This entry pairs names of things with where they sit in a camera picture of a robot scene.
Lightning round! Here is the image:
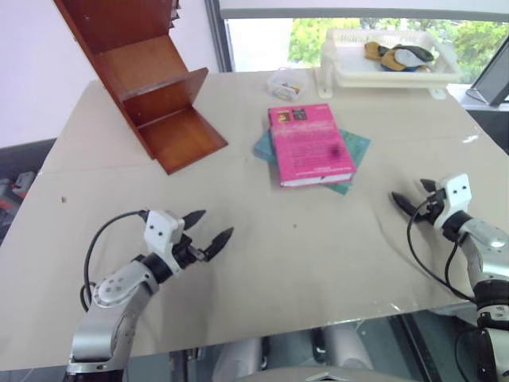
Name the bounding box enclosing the white plastic basket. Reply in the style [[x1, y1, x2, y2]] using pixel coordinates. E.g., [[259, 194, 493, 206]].
[[321, 27, 464, 80]]

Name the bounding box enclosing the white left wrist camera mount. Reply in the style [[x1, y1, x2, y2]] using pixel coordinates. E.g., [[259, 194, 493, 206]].
[[143, 210, 186, 276]]

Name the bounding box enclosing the teal book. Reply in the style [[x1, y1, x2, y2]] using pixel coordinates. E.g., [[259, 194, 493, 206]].
[[253, 127, 372, 197]]

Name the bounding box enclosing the brown wooden bookshelf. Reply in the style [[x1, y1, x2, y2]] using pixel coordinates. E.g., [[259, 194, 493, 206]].
[[53, 0, 230, 177]]

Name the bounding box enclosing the dark window frame post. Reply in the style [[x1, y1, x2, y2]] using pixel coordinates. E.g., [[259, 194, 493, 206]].
[[204, 0, 236, 73]]

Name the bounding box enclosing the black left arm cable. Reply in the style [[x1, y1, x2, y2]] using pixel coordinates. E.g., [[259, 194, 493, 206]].
[[80, 209, 150, 314]]

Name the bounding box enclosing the blue cloth item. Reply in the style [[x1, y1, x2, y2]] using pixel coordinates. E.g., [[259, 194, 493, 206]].
[[379, 62, 425, 74]]

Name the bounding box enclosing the dark monitor with stand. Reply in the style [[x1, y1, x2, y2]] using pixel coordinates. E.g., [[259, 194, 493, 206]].
[[464, 38, 509, 108]]

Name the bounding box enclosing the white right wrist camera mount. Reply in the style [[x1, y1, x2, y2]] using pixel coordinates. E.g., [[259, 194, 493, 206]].
[[433, 173, 472, 230]]

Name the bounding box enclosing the pink hardcover book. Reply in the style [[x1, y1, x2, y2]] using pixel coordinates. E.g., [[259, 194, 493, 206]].
[[267, 103, 357, 189]]

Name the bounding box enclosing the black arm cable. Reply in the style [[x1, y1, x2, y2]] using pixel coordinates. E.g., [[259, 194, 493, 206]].
[[80, 209, 150, 314], [406, 196, 478, 303]]

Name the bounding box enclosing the white plastic tray stand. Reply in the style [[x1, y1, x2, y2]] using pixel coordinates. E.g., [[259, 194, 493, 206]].
[[315, 66, 449, 100]]

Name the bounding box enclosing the small clear plastic box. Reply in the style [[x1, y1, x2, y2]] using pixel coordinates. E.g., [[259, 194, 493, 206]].
[[266, 69, 309, 103]]

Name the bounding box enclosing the beige table cover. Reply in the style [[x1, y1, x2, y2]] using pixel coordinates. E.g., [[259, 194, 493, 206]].
[[0, 67, 509, 360]]

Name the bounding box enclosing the red and black equipment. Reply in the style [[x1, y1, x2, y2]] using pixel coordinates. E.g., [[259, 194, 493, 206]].
[[0, 166, 39, 244]]

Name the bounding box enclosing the dark grey white cloth item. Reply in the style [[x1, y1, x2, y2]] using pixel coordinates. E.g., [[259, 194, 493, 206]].
[[377, 45, 436, 67]]

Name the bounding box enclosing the mustard yellow cloth item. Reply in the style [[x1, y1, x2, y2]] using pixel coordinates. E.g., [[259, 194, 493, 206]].
[[364, 41, 409, 72]]

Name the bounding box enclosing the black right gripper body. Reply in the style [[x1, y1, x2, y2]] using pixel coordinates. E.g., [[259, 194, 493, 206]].
[[414, 189, 447, 224]]

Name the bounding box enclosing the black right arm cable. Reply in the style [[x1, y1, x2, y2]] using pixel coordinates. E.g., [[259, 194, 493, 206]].
[[406, 196, 478, 303]]

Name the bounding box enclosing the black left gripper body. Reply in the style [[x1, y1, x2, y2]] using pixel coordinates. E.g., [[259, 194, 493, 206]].
[[173, 235, 208, 271]]

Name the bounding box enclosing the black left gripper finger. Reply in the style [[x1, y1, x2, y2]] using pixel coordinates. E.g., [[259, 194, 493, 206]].
[[200, 226, 235, 263], [182, 209, 208, 231]]

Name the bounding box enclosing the grey roller blind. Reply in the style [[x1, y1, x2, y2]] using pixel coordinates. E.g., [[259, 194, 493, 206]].
[[220, 0, 509, 21]]

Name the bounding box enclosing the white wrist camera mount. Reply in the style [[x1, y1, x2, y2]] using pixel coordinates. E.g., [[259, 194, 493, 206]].
[[143, 210, 186, 276], [433, 173, 472, 230]]

